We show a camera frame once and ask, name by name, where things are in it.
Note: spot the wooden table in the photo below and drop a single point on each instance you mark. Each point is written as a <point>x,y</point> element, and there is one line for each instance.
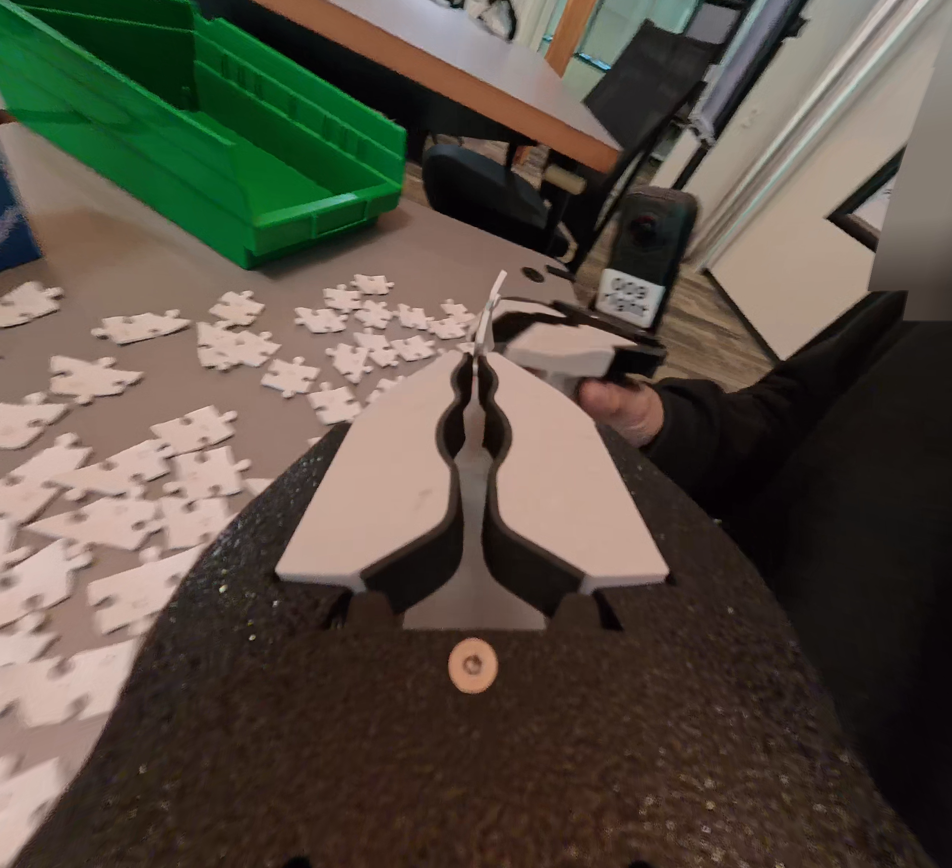
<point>446,42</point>

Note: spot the person's right forearm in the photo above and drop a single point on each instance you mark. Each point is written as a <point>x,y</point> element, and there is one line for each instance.
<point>744,421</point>

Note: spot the black chair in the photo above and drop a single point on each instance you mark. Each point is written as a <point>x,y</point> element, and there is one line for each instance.
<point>476,191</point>

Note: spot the white puzzle piece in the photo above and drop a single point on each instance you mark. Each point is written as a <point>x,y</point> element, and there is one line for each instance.
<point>496,288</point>
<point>480,340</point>

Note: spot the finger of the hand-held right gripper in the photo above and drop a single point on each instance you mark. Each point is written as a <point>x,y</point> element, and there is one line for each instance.
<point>520,323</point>
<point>565,354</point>

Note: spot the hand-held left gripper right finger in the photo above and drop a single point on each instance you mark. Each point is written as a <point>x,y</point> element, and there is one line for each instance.
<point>573,496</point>

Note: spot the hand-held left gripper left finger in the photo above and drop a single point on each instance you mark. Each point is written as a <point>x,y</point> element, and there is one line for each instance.
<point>372,481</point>

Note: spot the blue puzzle box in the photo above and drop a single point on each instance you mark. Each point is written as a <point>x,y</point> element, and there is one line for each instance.
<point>15,228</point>

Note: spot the green plastic bin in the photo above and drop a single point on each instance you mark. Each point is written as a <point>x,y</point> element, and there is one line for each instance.
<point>223,161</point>

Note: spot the person's right hand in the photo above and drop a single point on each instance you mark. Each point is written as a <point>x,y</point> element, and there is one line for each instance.
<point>625,410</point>

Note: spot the pile of white puzzle pieces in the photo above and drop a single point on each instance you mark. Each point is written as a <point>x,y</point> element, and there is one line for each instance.
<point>201,429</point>

